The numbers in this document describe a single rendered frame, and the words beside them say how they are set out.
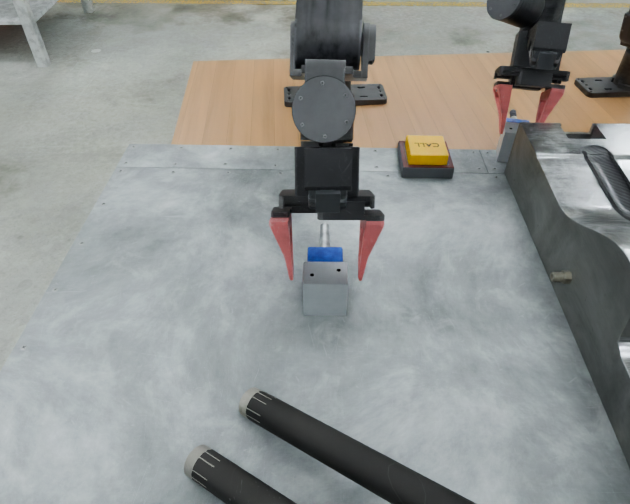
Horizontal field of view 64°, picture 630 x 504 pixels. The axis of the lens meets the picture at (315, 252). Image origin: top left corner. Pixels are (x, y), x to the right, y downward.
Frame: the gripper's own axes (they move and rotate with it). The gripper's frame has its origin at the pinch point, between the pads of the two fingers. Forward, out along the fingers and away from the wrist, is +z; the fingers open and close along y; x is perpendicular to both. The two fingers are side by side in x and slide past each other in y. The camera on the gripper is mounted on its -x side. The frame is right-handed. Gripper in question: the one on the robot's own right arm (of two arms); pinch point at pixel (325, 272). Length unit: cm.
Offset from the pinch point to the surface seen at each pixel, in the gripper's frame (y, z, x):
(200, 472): -10.9, 12.7, -18.2
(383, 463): 4.3, 10.1, -20.6
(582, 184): 32.6, -9.3, 8.6
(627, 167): 39.7, -11.2, 11.6
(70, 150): -116, -8, 182
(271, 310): -6.4, 5.0, 0.8
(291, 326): -3.9, 6.1, -1.2
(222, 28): -67, -86, 318
